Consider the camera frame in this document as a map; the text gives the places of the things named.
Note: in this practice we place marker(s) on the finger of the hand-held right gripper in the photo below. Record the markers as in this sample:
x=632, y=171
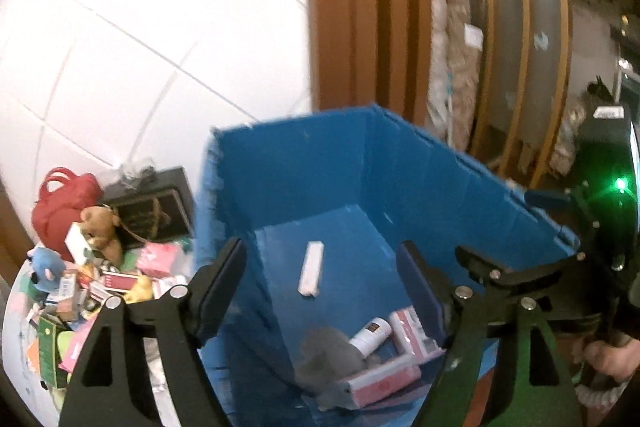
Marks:
x=550, y=198
x=520, y=274

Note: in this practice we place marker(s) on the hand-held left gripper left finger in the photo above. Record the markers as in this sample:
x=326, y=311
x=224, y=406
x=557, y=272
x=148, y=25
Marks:
x=220, y=292

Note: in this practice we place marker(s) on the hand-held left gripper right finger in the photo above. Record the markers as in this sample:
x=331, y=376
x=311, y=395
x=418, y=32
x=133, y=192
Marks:
x=420, y=292

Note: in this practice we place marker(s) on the blue plastic storage bin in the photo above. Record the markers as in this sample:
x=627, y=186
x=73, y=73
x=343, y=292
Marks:
x=300, y=177

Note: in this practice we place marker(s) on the dark green medicine box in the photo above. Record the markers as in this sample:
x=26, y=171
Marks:
x=52, y=349

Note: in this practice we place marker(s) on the person's right hand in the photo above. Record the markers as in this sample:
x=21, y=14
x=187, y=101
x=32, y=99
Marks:
x=610, y=359

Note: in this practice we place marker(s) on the pink patterned small box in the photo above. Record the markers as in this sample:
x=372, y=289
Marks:
x=412, y=332

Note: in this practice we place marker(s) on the white bottle with black label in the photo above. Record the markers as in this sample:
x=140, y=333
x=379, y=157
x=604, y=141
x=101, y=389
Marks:
x=372, y=334

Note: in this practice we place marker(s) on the pink square box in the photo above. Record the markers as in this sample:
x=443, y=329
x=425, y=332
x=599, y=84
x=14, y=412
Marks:
x=160, y=259

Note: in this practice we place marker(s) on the yellow toy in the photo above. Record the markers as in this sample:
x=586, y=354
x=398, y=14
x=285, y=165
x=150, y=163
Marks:
x=140, y=289

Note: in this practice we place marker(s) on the white slim box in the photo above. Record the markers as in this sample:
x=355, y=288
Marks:
x=310, y=269

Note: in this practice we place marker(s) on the pink and white long box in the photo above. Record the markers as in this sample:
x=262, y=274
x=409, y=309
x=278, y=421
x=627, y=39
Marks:
x=385, y=379

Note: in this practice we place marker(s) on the red flat box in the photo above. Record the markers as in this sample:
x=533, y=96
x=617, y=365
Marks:
x=119, y=281

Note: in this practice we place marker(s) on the black gift box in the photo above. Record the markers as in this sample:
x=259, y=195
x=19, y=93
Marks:
x=150, y=207

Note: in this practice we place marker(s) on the grey plush toy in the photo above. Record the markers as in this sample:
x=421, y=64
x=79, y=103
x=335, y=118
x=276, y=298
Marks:
x=325, y=357

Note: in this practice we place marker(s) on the brown teddy bear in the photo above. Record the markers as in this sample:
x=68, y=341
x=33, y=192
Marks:
x=102, y=227

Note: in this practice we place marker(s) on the pile of small cartons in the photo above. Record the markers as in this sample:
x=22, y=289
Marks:
x=75, y=302

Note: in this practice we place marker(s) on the white carton box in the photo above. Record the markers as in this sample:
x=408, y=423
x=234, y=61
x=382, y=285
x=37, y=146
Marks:
x=80, y=242

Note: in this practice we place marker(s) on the blue plush toy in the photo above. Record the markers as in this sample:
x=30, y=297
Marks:
x=45, y=269

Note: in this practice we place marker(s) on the red handbag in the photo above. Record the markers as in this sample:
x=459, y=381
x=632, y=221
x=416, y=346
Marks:
x=62, y=207

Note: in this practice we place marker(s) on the glass door with wooden frame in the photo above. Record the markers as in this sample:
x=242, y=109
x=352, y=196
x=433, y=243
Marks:
x=520, y=32

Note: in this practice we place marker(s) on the brown wooden door frame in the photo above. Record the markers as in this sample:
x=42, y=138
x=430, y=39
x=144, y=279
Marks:
x=370, y=7
x=12, y=227

